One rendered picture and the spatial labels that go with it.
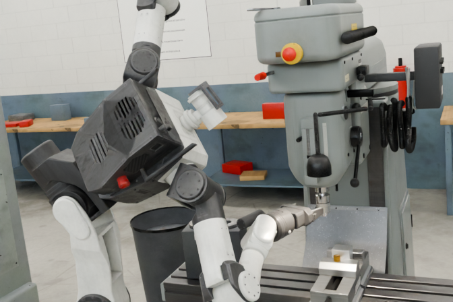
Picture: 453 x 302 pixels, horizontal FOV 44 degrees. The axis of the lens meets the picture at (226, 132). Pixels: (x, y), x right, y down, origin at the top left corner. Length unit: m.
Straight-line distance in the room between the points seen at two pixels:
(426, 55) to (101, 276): 1.27
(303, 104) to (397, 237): 0.82
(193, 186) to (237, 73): 5.08
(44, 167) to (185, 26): 5.11
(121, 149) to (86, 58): 6.04
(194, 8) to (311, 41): 5.09
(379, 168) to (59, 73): 6.04
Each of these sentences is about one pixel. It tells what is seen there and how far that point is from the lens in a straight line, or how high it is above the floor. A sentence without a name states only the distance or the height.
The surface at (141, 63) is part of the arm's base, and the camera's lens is 1.69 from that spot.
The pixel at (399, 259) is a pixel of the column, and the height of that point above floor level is 0.87.
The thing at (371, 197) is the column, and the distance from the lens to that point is 2.31.
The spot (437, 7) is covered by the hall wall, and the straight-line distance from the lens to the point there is 6.01.
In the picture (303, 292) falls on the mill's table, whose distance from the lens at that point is 2.02.
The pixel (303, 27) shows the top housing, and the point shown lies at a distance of 1.64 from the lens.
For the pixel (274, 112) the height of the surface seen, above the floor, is 0.95.
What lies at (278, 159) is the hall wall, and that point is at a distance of 6.52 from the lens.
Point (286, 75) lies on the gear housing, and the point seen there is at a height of 1.69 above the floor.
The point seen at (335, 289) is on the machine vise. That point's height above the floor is 1.00.
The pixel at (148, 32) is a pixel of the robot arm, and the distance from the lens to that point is 1.80.
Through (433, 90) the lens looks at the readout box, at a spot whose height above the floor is 1.58.
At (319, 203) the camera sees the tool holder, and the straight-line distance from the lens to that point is 1.94.
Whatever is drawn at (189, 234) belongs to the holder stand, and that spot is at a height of 1.12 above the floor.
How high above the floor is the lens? 1.85
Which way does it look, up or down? 11 degrees down
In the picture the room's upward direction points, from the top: 6 degrees counter-clockwise
